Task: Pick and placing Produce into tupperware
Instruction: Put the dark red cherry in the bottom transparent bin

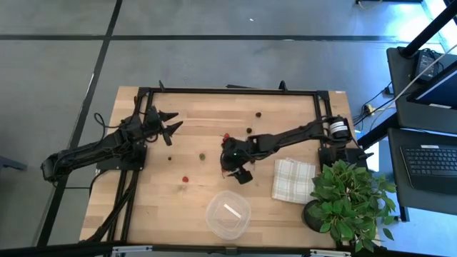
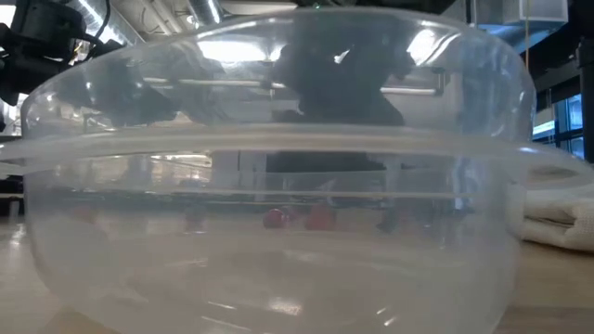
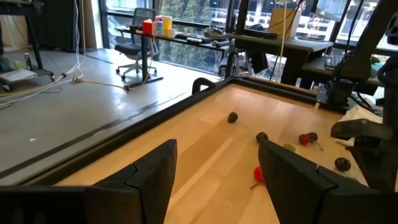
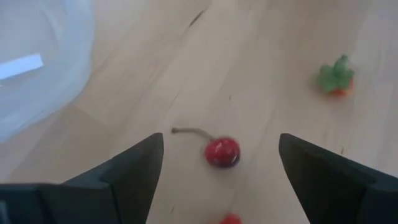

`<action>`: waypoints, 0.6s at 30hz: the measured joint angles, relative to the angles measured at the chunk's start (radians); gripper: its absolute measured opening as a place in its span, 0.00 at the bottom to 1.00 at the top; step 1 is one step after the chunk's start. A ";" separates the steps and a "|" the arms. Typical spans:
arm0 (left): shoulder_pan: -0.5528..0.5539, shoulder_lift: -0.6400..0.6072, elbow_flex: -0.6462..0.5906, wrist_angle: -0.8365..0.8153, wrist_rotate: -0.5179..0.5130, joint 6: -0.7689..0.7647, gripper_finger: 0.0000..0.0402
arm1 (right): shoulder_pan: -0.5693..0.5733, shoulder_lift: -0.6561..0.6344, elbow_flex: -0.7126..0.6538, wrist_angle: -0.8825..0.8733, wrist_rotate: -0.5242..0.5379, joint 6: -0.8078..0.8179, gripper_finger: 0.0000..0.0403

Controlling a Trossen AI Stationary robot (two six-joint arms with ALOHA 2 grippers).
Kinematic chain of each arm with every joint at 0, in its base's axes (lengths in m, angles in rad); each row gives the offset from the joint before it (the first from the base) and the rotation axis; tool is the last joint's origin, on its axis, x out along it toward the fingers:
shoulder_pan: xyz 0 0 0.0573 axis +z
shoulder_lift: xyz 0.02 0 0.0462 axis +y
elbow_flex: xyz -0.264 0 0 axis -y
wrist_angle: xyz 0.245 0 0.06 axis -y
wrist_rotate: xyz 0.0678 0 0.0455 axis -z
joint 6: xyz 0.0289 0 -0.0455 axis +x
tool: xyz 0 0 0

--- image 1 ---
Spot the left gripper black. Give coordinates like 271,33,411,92
142,106,184,139

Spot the clear plastic tupperware container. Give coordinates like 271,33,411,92
206,190,252,241

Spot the white plaid folded cloth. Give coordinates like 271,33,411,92
271,157,317,205

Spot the black plant pot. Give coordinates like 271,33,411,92
302,199,328,233

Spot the green leafy plant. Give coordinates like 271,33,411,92
308,159,397,253

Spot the black desk leg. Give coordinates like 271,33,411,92
356,114,399,149

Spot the grey furniture foot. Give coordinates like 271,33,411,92
0,155,29,172

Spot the black rig bar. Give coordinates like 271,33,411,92
0,241,457,257

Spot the black desk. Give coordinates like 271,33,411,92
387,127,457,217
386,46,457,135

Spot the black keyboard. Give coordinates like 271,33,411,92
399,144,457,196

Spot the black power adapter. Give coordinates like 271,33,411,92
413,49,446,84

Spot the black monitor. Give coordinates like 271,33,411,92
406,60,457,110

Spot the black diagonal pole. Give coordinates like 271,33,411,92
399,0,457,59

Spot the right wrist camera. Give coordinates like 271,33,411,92
233,166,253,186

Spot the silver bracket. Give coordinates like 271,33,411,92
309,248,353,257

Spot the white cable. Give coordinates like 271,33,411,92
391,43,457,104

